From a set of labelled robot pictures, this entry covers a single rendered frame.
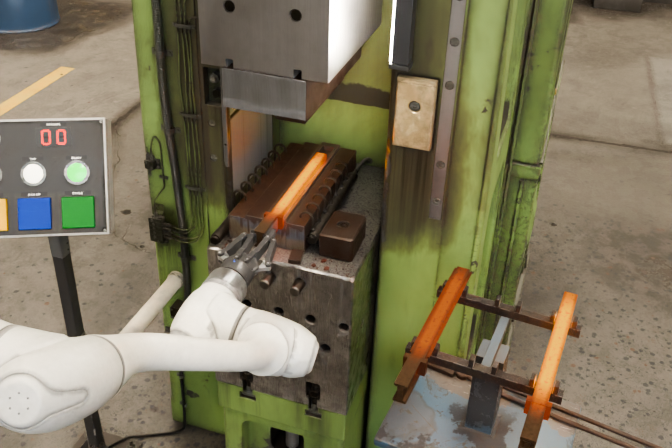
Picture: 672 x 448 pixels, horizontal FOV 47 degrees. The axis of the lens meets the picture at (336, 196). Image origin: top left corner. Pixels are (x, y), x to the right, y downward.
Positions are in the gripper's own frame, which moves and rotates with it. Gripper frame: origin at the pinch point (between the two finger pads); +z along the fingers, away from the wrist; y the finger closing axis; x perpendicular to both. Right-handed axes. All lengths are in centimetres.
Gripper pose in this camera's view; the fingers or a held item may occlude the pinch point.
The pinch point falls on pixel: (266, 229)
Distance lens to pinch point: 184.6
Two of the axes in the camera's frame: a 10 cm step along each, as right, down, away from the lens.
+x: 0.2, -8.3, -5.5
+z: 3.2, -5.2, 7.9
